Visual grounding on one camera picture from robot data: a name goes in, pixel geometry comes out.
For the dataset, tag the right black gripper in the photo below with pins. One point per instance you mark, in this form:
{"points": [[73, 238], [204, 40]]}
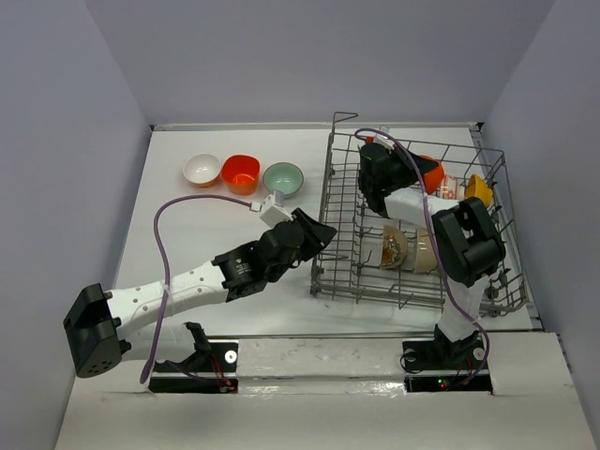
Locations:
{"points": [[399, 154]]}

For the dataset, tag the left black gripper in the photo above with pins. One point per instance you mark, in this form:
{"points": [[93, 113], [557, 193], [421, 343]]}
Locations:
{"points": [[315, 234]]}

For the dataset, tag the orange round bowl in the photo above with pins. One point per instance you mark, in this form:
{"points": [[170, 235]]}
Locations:
{"points": [[433, 178]]}

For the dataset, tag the grey wire dish rack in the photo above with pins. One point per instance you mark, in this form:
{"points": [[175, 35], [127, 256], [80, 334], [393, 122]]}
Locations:
{"points": [[350, 267]]}

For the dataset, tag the red white patterned bowl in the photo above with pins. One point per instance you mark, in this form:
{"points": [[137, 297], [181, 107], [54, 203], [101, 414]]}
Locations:
{"points": [[451, 189]]}

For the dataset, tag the beige painted ceramic bowl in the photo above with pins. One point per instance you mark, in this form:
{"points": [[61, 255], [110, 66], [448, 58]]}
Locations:
{"points": [[394, 248]]}

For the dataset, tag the yellow bowl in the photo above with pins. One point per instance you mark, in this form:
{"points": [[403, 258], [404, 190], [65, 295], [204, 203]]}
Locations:
{"points": [[479, 189]]}

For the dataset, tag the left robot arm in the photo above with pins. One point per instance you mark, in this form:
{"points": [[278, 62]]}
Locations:
{"points": [[101, 325]]}

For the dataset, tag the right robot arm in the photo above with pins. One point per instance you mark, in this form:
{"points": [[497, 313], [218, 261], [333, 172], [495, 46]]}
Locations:
{"points": [[466, 246]]}

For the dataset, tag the pale green ceramic bowl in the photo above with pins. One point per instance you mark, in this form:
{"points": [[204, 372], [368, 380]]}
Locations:
{"points": [[284, 177]]}

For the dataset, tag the orange square bowl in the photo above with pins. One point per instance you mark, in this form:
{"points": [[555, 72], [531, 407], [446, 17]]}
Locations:
{"points": [[241, 174]]}

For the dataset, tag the small white bowl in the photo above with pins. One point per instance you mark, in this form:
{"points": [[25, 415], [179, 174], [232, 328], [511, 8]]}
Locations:
{"points": [[202, 170]]}

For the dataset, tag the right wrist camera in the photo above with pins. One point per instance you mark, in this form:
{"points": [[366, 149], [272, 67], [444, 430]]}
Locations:
{"points": [[376, 136]]}

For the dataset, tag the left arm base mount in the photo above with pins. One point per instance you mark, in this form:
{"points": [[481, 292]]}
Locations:
{"points": [[210, 369]]}

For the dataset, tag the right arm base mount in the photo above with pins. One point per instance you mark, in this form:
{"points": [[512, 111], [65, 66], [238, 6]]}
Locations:
{"points": [[438, 365]]}

